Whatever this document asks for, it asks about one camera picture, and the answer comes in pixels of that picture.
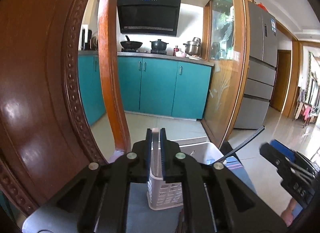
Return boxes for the pink bowl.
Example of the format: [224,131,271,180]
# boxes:
[175,51,187,58]

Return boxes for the white plastic utensil basket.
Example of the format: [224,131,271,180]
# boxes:
[147,137,223,211]

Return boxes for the brown wooden door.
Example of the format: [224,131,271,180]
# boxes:
[270,50,291,112]

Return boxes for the person's right hand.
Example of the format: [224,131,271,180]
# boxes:
[280,198,303,227]

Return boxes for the thin dark chopstick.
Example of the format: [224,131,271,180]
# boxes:
[214,126,265,164]

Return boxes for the glass sliding door wooden frame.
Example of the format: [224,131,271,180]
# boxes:
[201,0,250,147]

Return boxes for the stainless steel stockpot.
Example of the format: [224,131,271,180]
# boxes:
[183,37,201,56]

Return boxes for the silver refrigerator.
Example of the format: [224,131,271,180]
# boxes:
[234,2,278,129]

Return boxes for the teal lower cabinets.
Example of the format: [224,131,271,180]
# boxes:
[78,54,212,125]

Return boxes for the carved brown wooden chair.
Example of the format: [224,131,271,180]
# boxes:
[1,0,131,216]

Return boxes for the black clay pot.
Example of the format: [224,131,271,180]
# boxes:
[150,39,168,51]

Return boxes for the black wok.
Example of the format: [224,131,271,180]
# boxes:
[120,35,143,50]

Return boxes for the blue striped cloth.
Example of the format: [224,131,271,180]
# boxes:
[125,155,258,233]

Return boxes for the black range hood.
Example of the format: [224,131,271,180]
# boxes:
[117,0,181,37]

